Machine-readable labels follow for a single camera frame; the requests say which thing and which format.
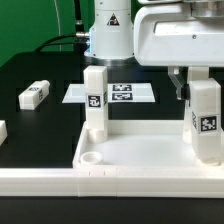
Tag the white marker base plate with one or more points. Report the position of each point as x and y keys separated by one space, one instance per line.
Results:
x=117 y=93

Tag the white desk tabletop tray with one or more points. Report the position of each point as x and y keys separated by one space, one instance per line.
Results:
x=139 y=144

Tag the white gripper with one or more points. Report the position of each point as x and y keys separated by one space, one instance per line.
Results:
x=180 y=34

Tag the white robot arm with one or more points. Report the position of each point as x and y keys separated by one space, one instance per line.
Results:
x=111 y=37

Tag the white L-shaped fence wall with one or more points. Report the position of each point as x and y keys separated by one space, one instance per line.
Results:
x=89 y=181

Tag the white block at left edge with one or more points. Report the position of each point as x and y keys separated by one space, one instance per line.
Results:
x=3 y=131

